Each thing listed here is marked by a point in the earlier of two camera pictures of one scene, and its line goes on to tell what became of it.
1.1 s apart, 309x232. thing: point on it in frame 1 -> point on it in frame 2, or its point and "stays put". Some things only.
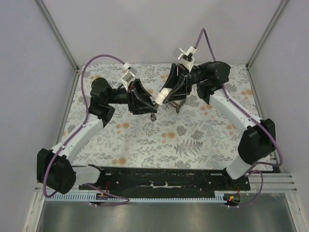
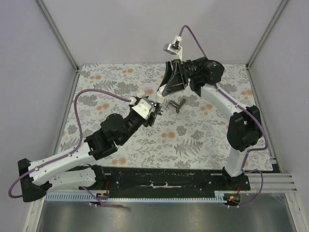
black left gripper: (130, 98) -> (151, 117)
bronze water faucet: (174, 104) stays put
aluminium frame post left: (62, 42) stays put
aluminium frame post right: (272, 22) stays put
